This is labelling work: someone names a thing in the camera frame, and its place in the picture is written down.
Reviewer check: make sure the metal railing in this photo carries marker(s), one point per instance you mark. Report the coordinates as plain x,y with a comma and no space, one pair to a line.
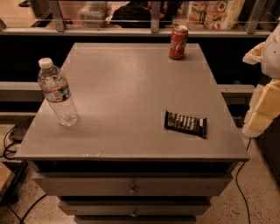
258,18

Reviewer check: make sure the drawer with knob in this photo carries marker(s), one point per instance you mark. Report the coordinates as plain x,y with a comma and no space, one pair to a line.
134,208
76,184

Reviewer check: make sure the clear plastic water bottle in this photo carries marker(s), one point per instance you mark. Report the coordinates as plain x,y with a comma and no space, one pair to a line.
56,90

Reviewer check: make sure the clear plastic container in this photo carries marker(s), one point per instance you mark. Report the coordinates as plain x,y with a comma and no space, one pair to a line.
95,14

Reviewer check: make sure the grey shelf ledge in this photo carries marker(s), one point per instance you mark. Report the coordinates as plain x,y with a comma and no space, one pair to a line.
20,92
236,94

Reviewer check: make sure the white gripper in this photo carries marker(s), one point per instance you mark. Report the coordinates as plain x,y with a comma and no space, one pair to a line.
273,59

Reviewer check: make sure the grey shelf ledge right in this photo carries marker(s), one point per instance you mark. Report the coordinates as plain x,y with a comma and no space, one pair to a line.
236,94

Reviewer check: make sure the black bag behind railing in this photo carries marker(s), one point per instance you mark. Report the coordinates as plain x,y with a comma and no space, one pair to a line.
138,14

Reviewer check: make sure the grey drawer cabinet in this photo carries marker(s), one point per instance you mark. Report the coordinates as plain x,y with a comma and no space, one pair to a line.
121,92

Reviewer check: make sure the red coke can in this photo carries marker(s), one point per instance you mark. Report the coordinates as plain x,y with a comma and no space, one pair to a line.
179,36

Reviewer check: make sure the top drawer with knob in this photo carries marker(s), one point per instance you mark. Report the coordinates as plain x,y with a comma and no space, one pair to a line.
76,184

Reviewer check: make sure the printed snack bag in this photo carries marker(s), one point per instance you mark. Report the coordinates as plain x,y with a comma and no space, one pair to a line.
213,15

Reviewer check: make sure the black chocolate bar wrapper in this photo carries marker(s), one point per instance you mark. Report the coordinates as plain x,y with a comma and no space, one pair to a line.
186,124

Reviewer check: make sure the grey shelf ledge left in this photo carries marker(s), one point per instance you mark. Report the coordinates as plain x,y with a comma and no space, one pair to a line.
20,92

